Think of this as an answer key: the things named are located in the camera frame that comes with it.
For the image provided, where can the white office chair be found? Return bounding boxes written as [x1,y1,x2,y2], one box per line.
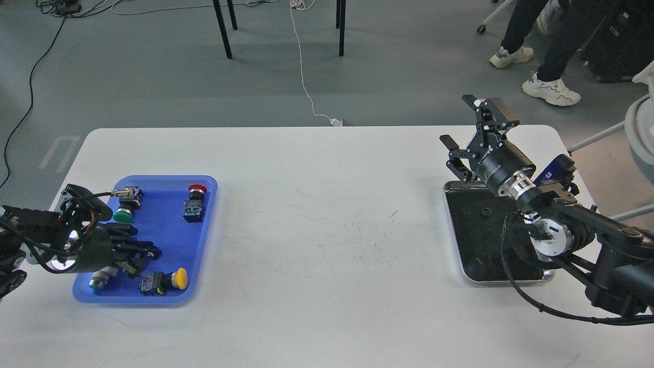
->
[567,63,652,229]

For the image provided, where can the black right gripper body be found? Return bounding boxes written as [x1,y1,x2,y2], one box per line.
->
[448,140,536,197]

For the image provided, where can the black floor cable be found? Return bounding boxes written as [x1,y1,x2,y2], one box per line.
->
[0,0,123,189]

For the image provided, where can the person in black trousers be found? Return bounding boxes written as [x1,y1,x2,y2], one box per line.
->
[489,1,617,107]

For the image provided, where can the blue plastic tray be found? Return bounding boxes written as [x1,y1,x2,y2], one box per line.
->
[72,175,219,306]

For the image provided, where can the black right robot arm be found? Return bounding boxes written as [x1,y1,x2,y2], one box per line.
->
[440,94,652,326]

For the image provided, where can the green push button switch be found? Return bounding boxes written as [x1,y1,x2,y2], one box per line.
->
[111,186,143,224]

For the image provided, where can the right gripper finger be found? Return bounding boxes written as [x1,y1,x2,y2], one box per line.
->
[462,94,520,146]
[439,134,462,156]

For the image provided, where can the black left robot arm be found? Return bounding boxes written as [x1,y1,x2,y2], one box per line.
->
[2,183,161,296]

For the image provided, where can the white orange indicator lamp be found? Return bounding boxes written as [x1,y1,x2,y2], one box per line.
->
[88,266,118,290]

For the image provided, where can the black equipment case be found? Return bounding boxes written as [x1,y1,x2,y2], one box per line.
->
[580,1,653,82]

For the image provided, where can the white power cable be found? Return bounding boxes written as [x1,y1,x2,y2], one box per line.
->
[289,0,344,126]

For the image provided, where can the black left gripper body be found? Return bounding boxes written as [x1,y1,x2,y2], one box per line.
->
[67,224,132,274]

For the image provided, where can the black table legs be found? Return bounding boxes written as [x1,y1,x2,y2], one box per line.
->
[213,0,347,59]

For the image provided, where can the yellow push button switch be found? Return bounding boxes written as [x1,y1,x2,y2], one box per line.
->
[137,268,189,295]

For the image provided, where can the red push button switch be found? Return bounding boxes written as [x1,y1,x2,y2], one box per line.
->
[183,182,206,223]

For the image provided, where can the silver metal tray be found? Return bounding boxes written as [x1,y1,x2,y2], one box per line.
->
[443,181,556,284]

